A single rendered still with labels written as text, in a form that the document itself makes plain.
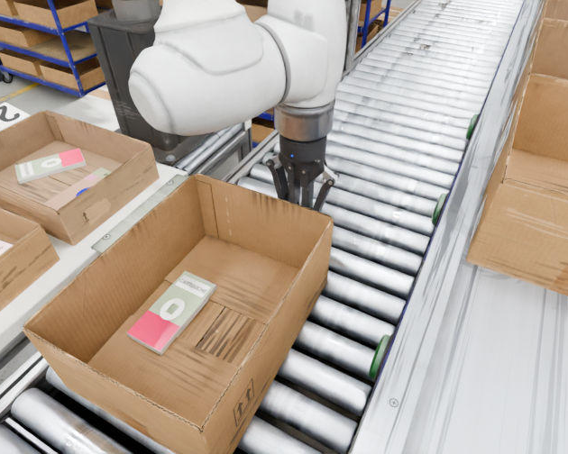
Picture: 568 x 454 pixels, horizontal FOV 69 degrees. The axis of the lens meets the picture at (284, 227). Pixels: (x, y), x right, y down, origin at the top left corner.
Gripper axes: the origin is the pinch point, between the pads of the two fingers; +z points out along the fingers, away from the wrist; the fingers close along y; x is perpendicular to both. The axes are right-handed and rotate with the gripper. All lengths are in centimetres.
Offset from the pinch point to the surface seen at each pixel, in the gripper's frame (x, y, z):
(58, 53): -125, 241, 52
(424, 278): 5.2, -24.0, -3.4
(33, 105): -106, 262, 86
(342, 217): -17.8, -2.5, 11.1
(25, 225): 23, 49, 3
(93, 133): -9, 65, 3
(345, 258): -5.8, -8.1, 10.6
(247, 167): -24.7, 27.7, 11.1
